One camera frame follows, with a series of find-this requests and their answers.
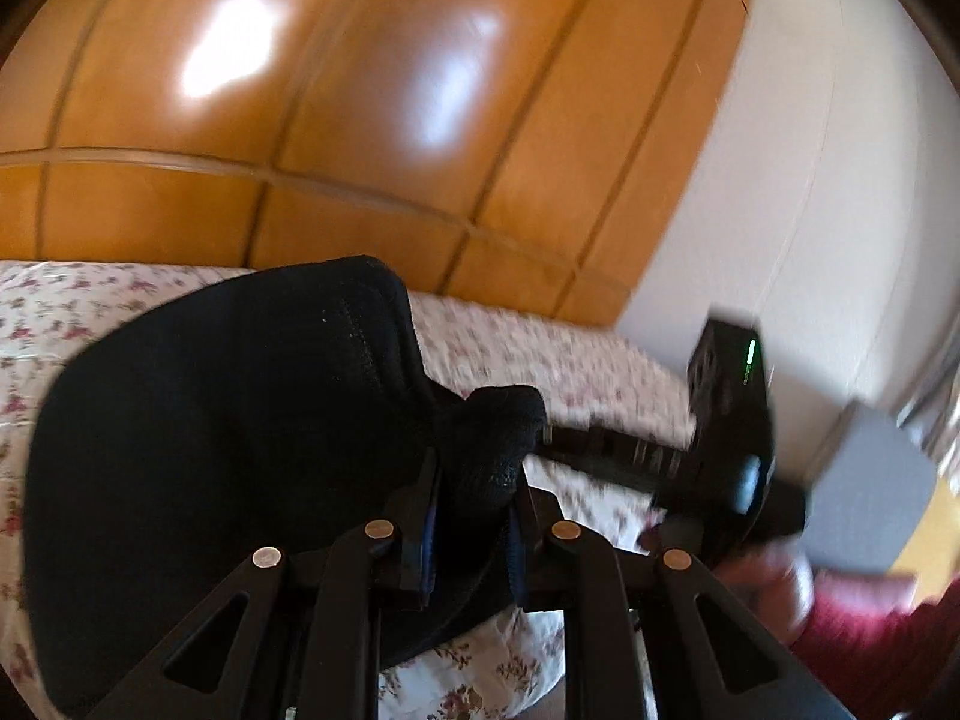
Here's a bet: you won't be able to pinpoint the person's right hand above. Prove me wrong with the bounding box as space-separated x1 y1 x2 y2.
637 525 818 642

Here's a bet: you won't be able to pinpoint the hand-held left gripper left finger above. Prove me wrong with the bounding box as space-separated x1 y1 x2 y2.
86 448 445 720

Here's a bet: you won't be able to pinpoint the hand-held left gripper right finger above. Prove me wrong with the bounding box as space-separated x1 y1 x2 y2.
508 490 848 720

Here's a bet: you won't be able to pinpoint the floral bedsheet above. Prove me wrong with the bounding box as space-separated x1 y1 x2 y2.
0 259 698 720

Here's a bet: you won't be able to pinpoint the black pants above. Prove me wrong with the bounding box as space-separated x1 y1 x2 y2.
22 255 550 717

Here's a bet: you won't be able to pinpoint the wooden wardrobe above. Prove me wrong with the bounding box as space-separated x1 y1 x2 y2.
0 0 760 331

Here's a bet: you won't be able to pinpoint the grey box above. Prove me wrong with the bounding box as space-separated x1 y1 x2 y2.
806 401 938 578

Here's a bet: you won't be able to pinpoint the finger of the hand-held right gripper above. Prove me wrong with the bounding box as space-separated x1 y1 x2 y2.
540 424 700 497

